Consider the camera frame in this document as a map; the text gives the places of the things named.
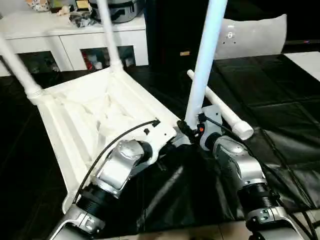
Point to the white plastic table leg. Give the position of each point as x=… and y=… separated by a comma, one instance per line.
x=20, y=65
x=225, y=110
x=205, y=55
x=110, y=35

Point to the white plastic table top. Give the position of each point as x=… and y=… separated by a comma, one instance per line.
x=90, y=110

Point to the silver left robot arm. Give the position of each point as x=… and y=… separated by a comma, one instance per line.
x=110, y=175

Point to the small yellow label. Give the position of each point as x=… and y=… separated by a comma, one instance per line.
x=185, y=53

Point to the black work mat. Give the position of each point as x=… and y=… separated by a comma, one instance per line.
x=280, y=100

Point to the black cabinet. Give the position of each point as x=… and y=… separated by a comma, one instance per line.
x=175, y=25

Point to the grey cushion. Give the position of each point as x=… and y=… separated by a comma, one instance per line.
x=255, y=35

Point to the white board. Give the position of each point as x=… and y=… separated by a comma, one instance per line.
x=306, y=62

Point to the dark gear on cabinet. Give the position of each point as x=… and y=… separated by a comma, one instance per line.
x=110, y=10

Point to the white cabinet with glass doors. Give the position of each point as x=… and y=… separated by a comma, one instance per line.
x=50, y=35

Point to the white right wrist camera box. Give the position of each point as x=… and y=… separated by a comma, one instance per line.
x=212, y=116

